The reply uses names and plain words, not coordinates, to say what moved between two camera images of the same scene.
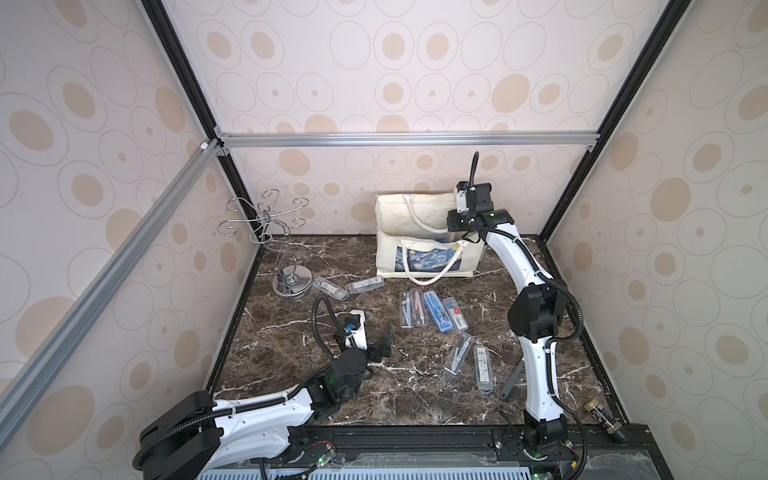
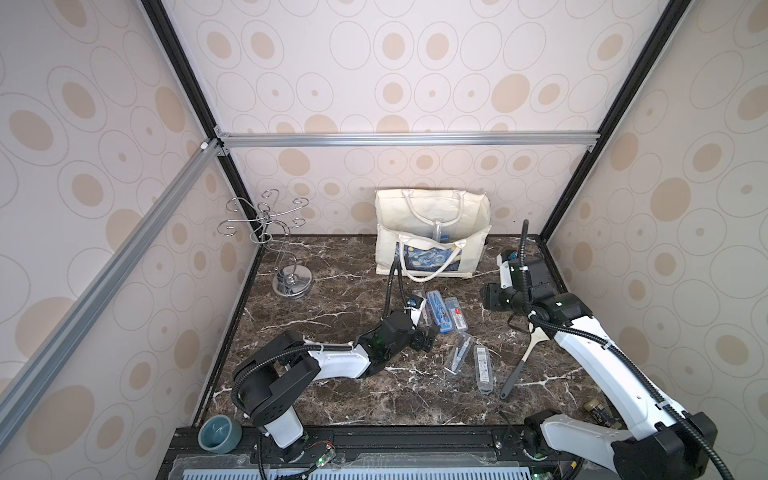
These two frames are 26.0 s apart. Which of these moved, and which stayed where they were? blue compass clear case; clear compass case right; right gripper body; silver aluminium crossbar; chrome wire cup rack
Moved: right gripper body
Stayed: clear compass case right; chrome wire cup rack; blue compass clear case; silver aluminium crossbar
